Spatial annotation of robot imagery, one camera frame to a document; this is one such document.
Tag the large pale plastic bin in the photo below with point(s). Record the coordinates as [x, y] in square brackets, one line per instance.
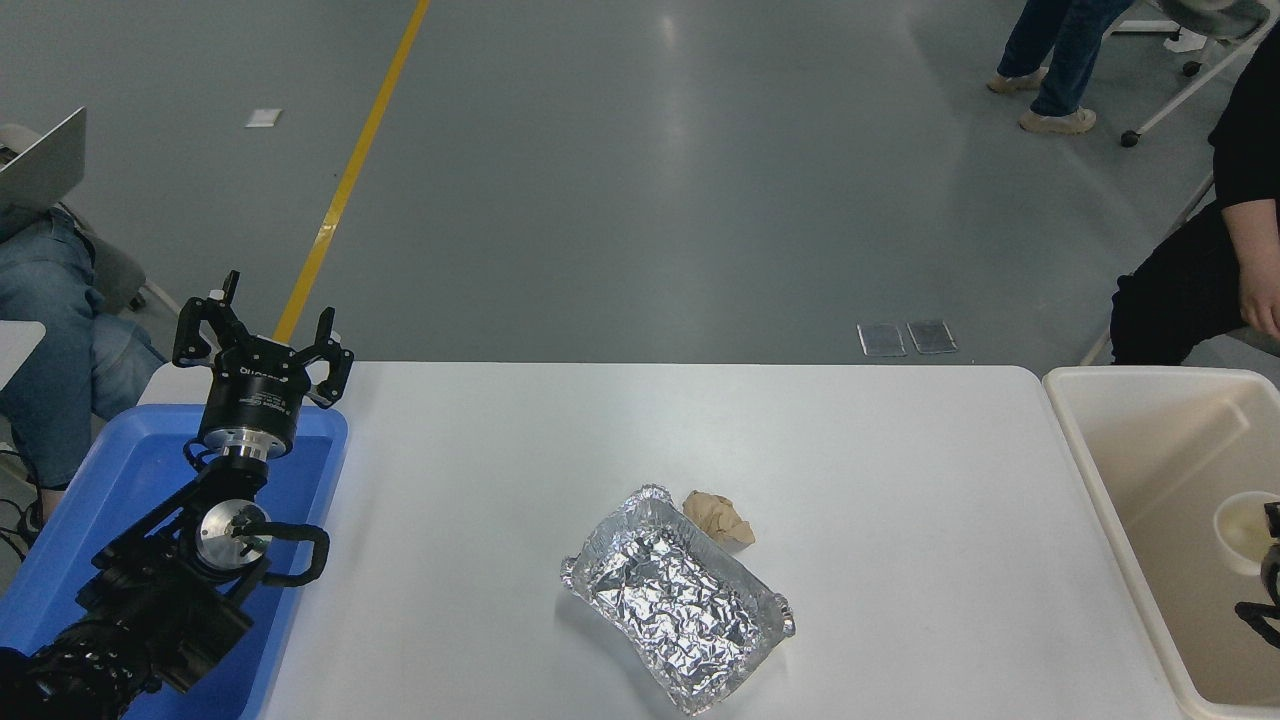
[1150, 450]

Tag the grey padded chair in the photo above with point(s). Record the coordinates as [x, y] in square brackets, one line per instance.
[110, 265]

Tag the person's right forearm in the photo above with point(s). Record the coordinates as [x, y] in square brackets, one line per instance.
[1258, 230]

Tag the person in jeans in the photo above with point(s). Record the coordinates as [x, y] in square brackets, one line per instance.
[1070, 50]

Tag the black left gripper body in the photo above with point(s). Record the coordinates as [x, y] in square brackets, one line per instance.
[250, 405]

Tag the clear floor plate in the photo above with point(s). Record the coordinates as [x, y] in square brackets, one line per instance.
[882, 340]
[932, 337]

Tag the crinkled foil tray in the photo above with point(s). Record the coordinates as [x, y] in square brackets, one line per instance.
[680, 600]

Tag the grey laptop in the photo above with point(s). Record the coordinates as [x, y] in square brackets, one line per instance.
[40, 170]

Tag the person with laptop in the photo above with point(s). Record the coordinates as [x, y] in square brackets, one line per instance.
[50, 340]

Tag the white-legged caster chair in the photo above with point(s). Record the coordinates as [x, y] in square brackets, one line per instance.
[1215, 10]

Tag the crumpled tan paper ball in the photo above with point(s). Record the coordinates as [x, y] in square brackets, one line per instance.
[722, 520]

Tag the person's right hand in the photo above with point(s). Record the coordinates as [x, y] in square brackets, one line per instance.
[1265, 295]

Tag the person with badge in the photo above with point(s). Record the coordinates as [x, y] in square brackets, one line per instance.
[1180, 290]

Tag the white paper cup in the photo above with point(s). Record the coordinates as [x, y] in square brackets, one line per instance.
[1240, 530]

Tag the white side table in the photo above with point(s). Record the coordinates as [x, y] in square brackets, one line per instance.
[18, 345]

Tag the blue plastic tray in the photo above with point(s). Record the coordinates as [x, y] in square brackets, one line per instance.
[130, 470]

